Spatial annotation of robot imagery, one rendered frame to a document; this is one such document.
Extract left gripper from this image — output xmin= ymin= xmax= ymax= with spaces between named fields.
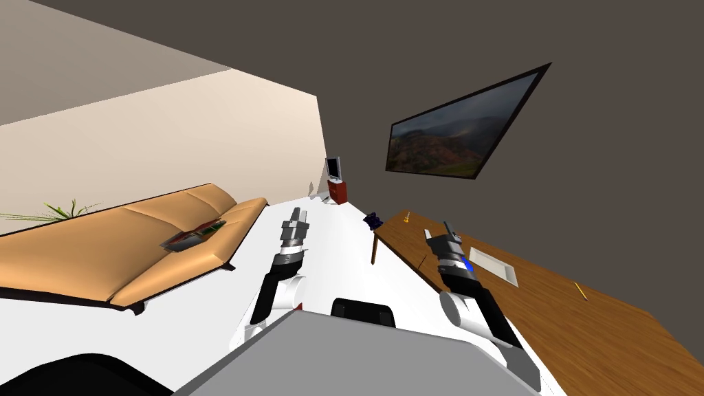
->
xmin=280 ymin=207 xmax=310 ymax=252

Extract white rectangular tray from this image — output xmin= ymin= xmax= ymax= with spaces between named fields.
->
xmin=467 ymin=247 xmax=520 ymax=289

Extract orange sofa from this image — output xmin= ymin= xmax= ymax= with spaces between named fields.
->
xmin=0 ymin=182 xmax=270 ymax=317

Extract framed landscape picture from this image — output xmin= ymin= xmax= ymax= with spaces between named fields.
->
xmin=384 ymin=61 xmax=553 ymax=181

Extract red cabinet with monitor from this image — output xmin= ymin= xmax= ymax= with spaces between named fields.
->
xmin=324 ymin=156 xmax=349 ymax=206

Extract green plant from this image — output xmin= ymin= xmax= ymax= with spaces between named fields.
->
xmin=0 ymin=198 xmax=103 ymax=223

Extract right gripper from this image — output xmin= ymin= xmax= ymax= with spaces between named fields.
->
xmin=423 ymin=221 xmax=468 ymax=266

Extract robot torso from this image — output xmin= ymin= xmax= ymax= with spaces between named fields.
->
xmin=172 ymin=297 xmax=544 ymax=396

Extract brown wooden table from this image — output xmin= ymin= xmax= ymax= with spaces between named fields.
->
xmin=371 ymin=208 xmax=704 ymax=396

